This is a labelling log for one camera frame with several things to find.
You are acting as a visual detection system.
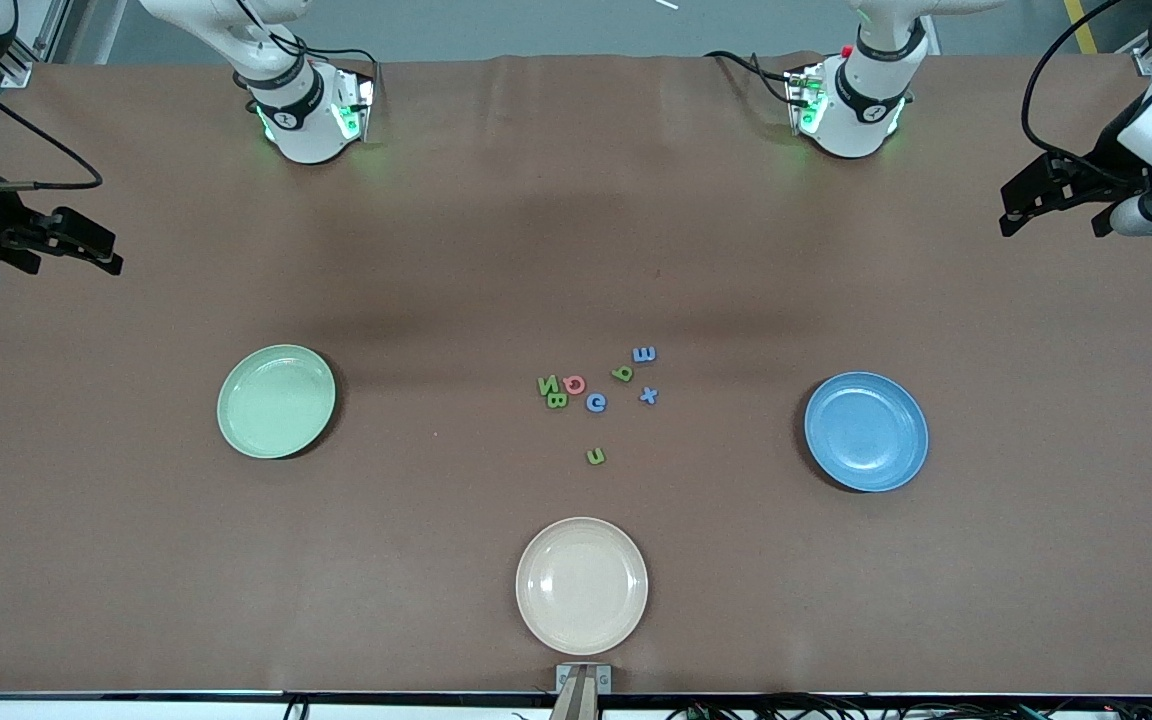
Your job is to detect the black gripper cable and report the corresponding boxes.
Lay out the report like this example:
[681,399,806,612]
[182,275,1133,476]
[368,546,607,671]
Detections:
[0,65,104,191]
[1021,0,1152,186]

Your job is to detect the brown table cover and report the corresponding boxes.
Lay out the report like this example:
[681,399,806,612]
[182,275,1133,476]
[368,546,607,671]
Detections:
[0,52,1152,696]

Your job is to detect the light green plate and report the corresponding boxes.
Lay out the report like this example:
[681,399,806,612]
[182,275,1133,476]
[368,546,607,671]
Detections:
[217,344,337,460]

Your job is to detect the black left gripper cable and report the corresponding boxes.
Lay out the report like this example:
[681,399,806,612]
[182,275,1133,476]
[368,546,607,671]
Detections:
[1021,0,1152,186]

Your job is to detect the blue plate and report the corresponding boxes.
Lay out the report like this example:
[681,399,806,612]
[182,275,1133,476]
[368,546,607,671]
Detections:
[804,372,930,493]

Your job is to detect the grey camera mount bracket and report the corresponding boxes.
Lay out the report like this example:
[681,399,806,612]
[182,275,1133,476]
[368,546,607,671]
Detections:
[551,663,613,720]

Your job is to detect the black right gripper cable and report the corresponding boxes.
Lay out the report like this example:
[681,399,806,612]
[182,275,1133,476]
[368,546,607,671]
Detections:
[0,65,104,191]

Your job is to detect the silver arm base box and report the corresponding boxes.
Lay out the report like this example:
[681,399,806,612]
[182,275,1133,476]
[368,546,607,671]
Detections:
[784,65,827,136]
[334,68,377,143]

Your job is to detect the beige plate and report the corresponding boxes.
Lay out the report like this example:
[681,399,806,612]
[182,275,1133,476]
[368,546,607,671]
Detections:
[516,517,649,656]

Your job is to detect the black arm base cable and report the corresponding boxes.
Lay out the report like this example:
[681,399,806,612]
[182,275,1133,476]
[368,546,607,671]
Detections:
[704,50,799,106]
[276,42,380,96]

